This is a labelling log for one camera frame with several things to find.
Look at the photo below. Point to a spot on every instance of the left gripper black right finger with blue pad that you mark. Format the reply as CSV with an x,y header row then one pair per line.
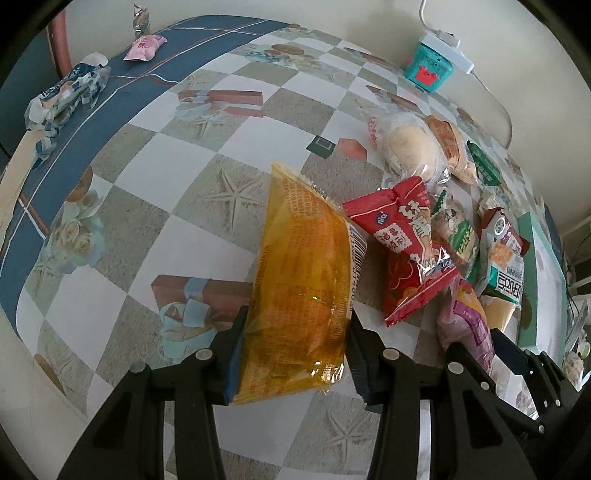
x,y
470,426

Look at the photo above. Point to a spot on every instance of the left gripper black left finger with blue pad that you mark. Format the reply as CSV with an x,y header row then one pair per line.
x,y
124,440

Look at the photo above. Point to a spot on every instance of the yellow orange snack packet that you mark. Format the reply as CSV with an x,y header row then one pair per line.
x,y
310,262

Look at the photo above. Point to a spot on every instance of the clear round bun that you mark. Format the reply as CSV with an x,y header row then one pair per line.
x,y
409,147

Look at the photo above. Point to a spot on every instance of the purple snack packet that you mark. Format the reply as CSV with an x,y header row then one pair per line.
x,y
463,320

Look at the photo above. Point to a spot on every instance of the mint green tray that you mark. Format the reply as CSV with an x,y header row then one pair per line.
x,y
543,322

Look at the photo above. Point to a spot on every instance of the maroon white snack packet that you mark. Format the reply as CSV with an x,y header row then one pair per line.
x,y
502,268

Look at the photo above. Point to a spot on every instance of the checkered patterned tablecloth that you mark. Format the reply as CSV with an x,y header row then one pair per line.
x,y
163,185

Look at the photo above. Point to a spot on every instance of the green white cracker packet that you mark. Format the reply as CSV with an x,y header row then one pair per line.
x,y
454,230

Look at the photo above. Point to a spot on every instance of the red snack packet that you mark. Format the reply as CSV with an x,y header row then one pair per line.
x,y
418,268

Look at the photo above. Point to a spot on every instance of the dark green snack packet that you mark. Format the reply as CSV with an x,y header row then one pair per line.
x,y
488,173

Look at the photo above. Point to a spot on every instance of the orange biscuit packet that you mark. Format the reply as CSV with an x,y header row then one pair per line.
x,y
452,144

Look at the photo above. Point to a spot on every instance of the blue white crumpled wrapper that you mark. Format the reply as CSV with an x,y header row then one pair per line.
x,y
51,110

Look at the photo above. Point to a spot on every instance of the teal box red label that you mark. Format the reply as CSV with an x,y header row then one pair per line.
x,y
428,70

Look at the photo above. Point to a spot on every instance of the white power strip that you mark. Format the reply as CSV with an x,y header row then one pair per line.
x,y
448,46

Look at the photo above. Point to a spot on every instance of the pink candy packet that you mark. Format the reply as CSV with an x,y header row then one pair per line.
x,y
144,48

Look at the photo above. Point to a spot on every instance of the small silver candy wrapper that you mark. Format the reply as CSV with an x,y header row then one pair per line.
x,y
140,20

